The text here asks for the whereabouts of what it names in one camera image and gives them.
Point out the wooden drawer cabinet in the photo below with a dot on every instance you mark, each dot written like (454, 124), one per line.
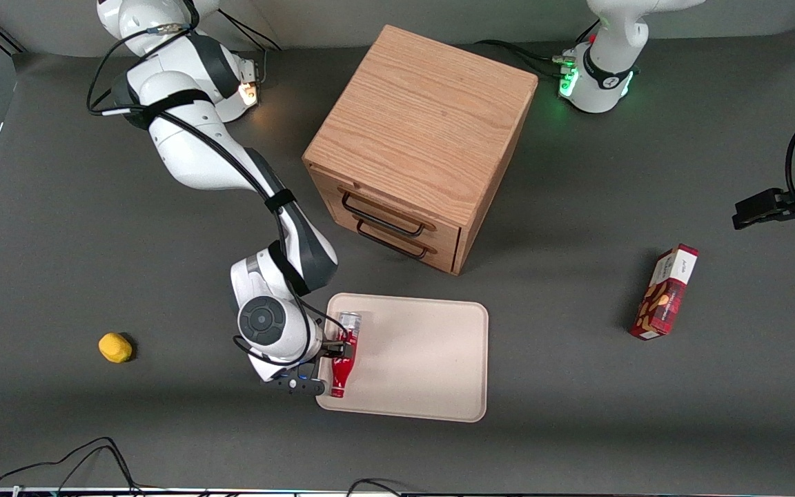
(425, 117)

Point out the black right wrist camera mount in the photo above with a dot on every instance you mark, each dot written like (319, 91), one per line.
(297, 384)

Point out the beige plastic tray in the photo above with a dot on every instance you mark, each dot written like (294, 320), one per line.
(418, 359)

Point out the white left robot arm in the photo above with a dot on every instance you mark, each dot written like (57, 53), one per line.
(601, 76)

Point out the yellow lemon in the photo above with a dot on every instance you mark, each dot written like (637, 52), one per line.
(115, 348)

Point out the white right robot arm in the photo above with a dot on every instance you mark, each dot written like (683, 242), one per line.
(197, 145)

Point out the red cookie box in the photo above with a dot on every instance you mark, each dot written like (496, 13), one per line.
(666, 293)

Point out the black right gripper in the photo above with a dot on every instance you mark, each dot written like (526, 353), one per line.
(337, 349)

